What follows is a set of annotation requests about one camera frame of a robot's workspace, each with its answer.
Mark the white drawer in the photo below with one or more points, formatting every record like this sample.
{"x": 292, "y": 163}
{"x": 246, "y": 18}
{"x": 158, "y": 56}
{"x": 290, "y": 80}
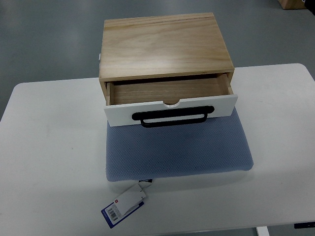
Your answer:
{"x": 124, "y": 98}

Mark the black drawer handle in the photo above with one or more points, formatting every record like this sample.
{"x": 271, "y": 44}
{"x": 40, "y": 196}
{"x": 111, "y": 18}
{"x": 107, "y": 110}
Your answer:
{"x": 202, "y": 111}

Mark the wooden drawer cabinet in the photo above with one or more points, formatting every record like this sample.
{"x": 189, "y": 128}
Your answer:
{"x": 162, "y": 46}

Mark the blue-grey textured cushion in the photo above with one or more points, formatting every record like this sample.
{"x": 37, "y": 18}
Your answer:
{"x": 215, "y": 146}

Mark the white and blue product tag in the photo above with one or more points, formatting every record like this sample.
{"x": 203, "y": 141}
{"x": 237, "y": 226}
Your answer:
{"x": 124, "y": 205}

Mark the white table leg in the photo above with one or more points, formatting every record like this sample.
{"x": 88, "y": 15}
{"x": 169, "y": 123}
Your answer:
{"x": 262, "y": 231}

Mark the cardboard box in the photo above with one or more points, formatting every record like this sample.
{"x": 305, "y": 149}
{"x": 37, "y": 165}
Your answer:
{"x": 297, "y": 4}

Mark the black table control panel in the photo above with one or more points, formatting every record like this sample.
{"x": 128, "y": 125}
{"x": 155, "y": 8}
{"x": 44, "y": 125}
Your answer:
{"x": 304, "y": 225}

